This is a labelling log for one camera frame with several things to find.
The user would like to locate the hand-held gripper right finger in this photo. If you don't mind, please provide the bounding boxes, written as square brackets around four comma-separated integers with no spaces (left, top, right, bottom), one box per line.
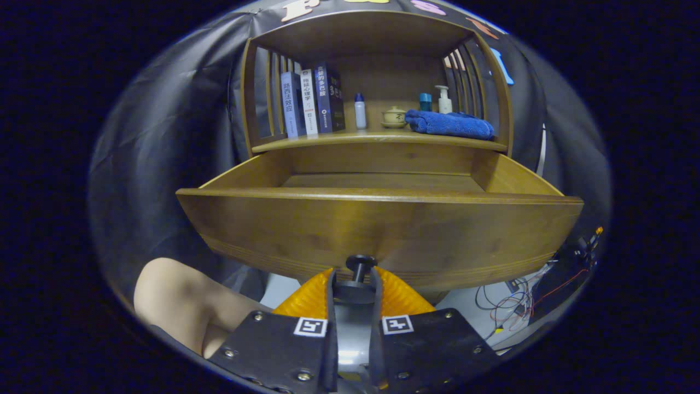
[370,266,499,393]

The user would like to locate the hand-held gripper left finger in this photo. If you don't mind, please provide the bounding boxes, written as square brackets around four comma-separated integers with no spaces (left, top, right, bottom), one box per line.
[208,267,339,394]

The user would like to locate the wooden drawer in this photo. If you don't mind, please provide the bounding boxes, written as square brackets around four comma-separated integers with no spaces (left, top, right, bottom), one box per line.
[176,149,585,307]

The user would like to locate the wooden countertop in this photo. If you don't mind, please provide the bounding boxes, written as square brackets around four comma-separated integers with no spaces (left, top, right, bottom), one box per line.
[252,118,509,154]

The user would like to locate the wooden cabinet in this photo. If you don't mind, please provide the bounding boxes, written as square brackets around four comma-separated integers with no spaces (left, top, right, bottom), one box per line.
[239,10,515,159]

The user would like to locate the person's leg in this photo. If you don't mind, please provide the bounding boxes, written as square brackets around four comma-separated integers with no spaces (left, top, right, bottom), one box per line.
[133,257,274,359]

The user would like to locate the black and orange device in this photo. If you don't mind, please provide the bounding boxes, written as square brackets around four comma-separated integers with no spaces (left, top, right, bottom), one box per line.
[571,225,605,269]

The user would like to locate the beige lidded teacup with saucer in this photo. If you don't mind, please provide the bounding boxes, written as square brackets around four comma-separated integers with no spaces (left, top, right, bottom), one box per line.
[381,106,408,129]

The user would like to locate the blue folded towel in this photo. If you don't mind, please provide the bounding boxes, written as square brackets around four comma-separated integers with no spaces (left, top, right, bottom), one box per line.
[405,109,495,141]

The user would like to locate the light blue book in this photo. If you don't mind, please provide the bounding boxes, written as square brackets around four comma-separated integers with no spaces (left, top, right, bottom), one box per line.
[281,71,307,138]

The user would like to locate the white book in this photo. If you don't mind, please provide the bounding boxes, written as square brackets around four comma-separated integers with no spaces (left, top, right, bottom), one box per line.
[300,68,319,136]

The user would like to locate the dark blue book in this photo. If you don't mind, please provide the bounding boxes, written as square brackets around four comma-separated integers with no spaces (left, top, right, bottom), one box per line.
[313,62,346,134]

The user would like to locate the white stand pole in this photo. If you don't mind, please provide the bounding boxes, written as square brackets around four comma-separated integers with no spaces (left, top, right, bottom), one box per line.
[536,123,547,177]

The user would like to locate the tangle of coloured cables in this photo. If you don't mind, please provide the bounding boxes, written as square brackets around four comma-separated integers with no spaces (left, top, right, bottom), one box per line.
[475,262,591,335]

